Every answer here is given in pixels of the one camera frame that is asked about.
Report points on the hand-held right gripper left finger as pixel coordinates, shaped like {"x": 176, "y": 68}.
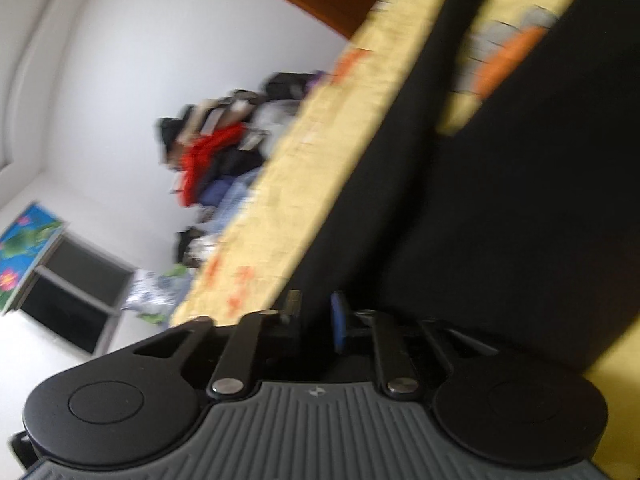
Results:
{"x": 292, "y": 310}

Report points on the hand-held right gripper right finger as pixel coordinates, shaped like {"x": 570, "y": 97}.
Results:
{"x": 341, "y": 325}

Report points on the black pants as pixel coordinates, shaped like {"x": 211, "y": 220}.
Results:
{"x": 450, "y": 230}

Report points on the blue white printed cloth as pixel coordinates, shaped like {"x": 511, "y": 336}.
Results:
{"x": 155, "y": 290}

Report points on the yellow printed bedsheet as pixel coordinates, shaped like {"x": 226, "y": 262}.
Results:
{"x": 300, "y": 170}

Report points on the pile of clothes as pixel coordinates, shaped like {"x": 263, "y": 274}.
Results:
{"x": 220, "y": 160}

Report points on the dark window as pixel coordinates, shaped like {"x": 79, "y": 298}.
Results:
{"x": 75, "y": 290}

